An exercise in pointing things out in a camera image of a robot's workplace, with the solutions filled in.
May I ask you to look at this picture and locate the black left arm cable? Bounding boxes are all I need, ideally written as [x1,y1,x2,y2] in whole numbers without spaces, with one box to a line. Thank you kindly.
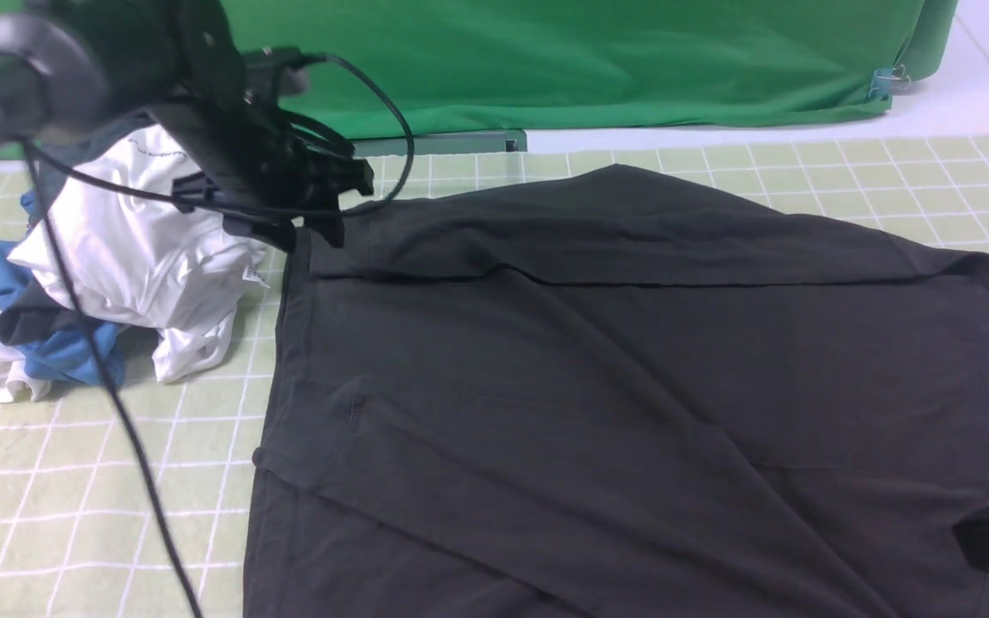
[18,51,416,618]

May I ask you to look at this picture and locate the green backdrop cloth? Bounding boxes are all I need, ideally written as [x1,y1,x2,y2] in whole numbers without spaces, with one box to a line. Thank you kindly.
[0,0,957,161]

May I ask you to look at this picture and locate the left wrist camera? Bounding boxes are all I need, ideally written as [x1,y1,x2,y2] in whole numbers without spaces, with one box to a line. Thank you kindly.
[242,47,310,103]

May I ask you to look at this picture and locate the white crumpled shirt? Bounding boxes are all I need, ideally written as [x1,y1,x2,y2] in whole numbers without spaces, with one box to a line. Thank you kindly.
[0,125,276,405]

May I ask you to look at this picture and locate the blue crumpled garment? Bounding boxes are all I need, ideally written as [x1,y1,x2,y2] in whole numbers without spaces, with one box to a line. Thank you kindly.
[0,187,127,391]

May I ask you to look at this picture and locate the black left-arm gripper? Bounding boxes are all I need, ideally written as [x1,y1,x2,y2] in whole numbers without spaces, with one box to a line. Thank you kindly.
[148,1,374,251]

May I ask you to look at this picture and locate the dark gray long-sleeve shirt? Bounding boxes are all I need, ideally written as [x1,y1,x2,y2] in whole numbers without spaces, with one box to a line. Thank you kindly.
[242,165,989,617]

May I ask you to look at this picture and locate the dark gray crumpled garment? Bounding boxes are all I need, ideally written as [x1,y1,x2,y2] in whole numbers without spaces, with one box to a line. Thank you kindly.
[0,111,155,347]

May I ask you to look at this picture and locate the blue binder clip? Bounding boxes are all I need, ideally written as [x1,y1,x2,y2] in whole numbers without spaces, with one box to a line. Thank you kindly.
[867,65,912,101]

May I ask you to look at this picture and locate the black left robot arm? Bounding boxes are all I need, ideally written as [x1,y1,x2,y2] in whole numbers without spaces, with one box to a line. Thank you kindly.
[0,1,374,251]

